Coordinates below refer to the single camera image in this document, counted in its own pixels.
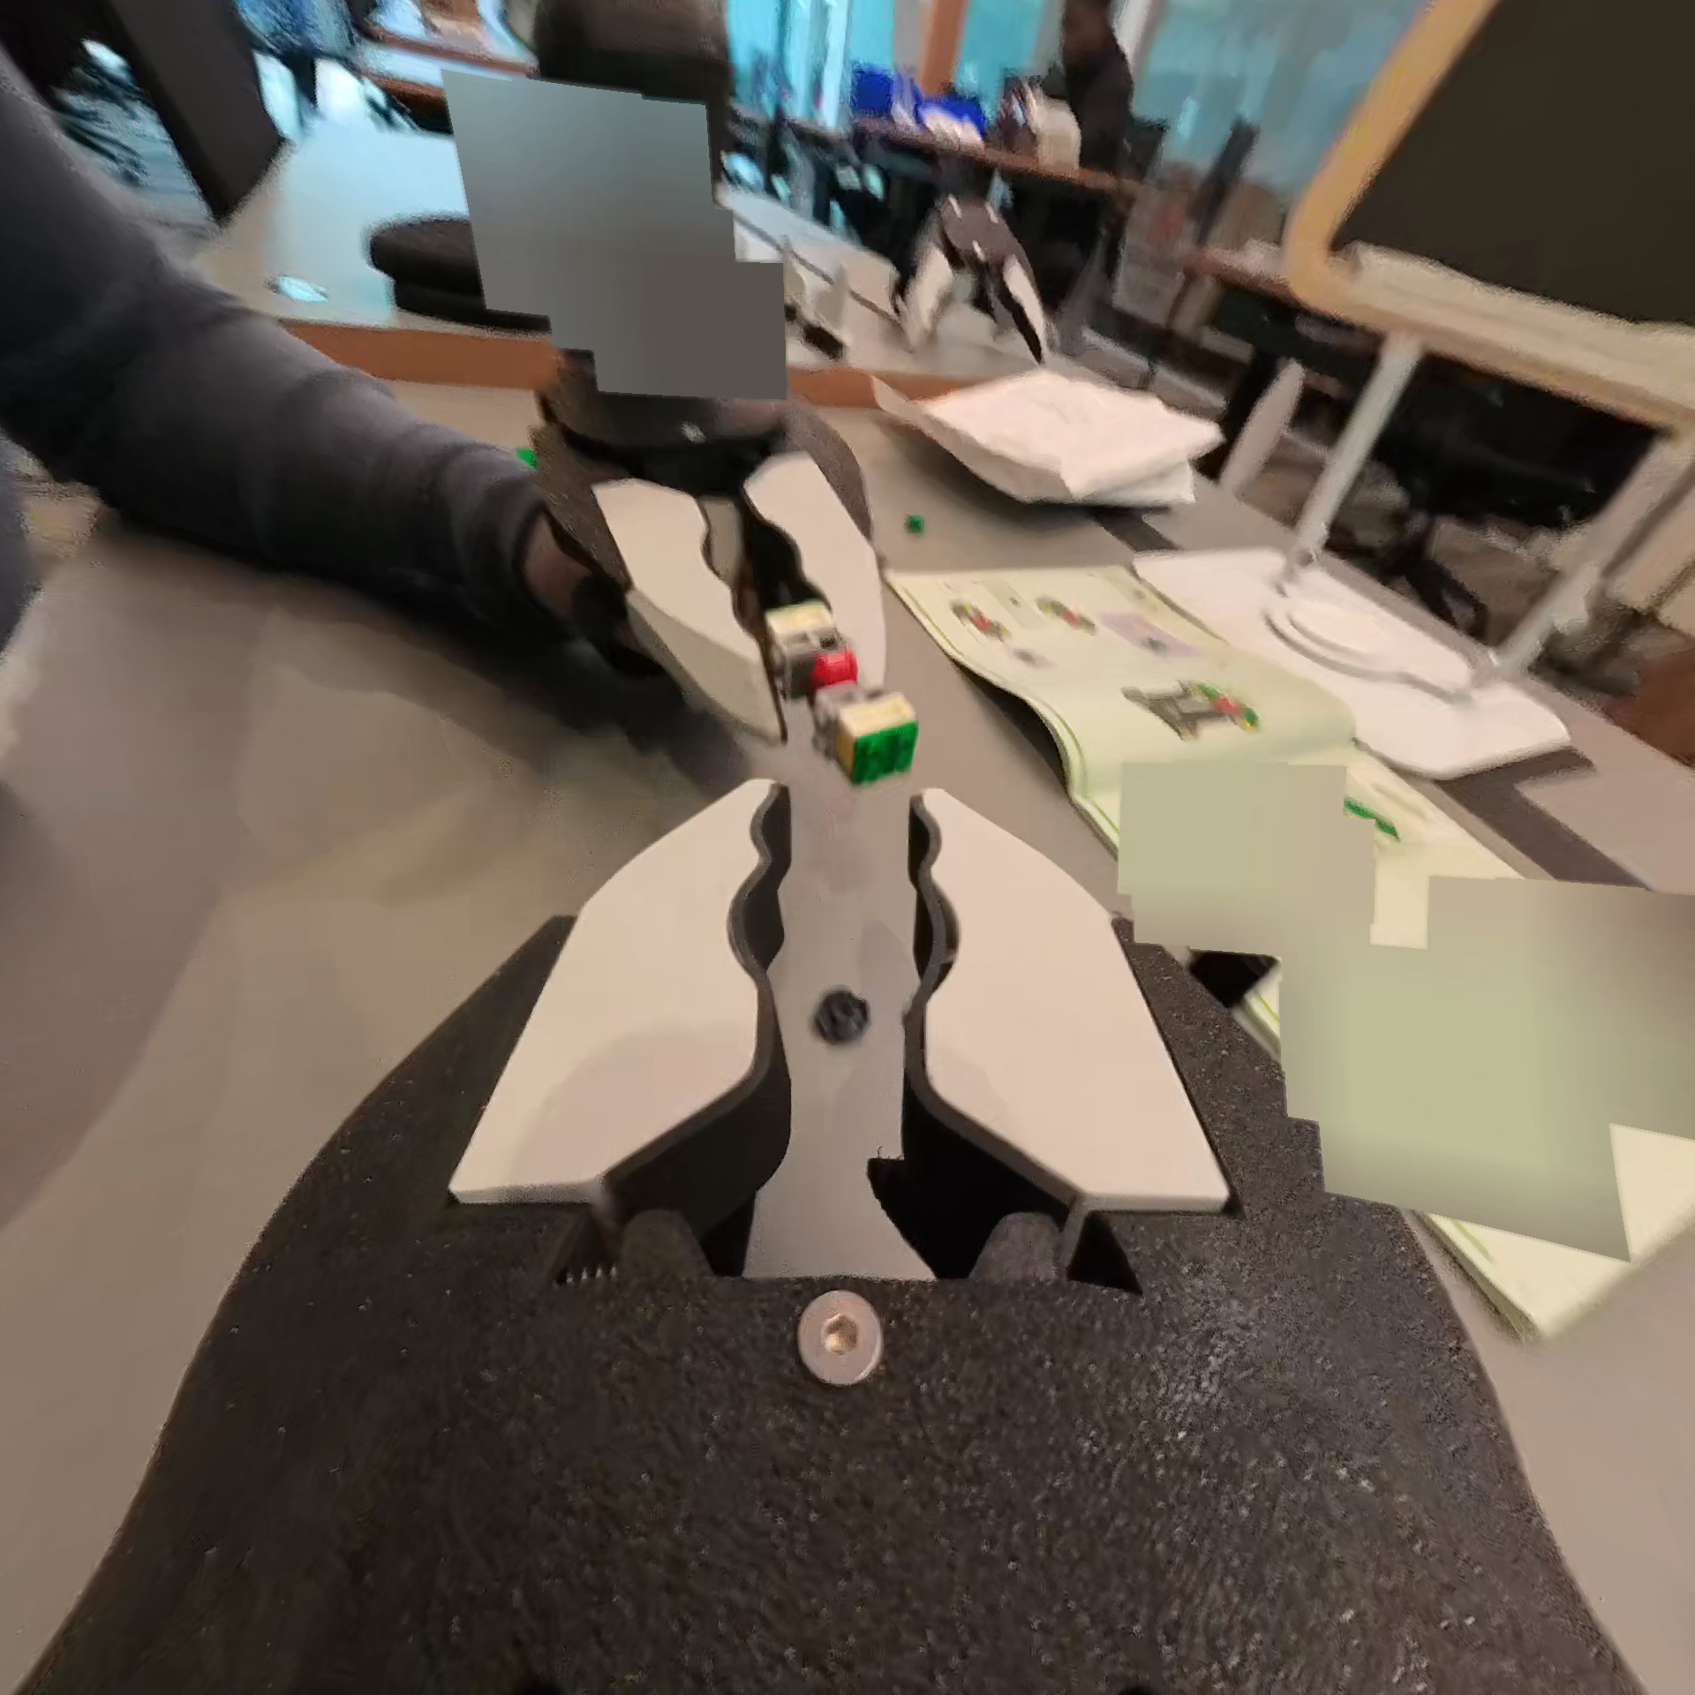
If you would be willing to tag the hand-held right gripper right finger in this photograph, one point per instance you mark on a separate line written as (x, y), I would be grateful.
(1059, 1034)

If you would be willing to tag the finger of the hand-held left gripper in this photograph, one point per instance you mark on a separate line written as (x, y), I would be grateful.
(827, 556)
(689, 609)

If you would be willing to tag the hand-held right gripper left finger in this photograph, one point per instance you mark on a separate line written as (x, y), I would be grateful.
(635, 1034)

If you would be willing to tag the multicoloured toy brick assembly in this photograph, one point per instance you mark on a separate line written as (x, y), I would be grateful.
(847, 703)

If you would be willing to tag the black round toy brick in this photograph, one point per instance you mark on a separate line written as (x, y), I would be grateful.
(841, 1015)

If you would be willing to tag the grey desk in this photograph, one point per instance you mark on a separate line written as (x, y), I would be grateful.
(331, 822)

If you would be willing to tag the person's left hand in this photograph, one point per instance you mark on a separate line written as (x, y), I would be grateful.
(568, 583)

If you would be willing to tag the toy brick instruction booklet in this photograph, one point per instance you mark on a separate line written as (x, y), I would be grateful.
(1059, 637)

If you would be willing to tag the white plastic bag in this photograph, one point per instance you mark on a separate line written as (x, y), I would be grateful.
(1059, 436)

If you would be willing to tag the black round cushion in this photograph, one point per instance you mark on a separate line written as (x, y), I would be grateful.
(436, 265)

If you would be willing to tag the background black white gripper device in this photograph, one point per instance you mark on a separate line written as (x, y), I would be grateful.
(973, 265)

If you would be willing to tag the blue storage boxes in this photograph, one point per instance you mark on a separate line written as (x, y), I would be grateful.
(915, 99)

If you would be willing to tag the black panel with wooden frame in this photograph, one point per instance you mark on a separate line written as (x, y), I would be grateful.
(1521, 132)

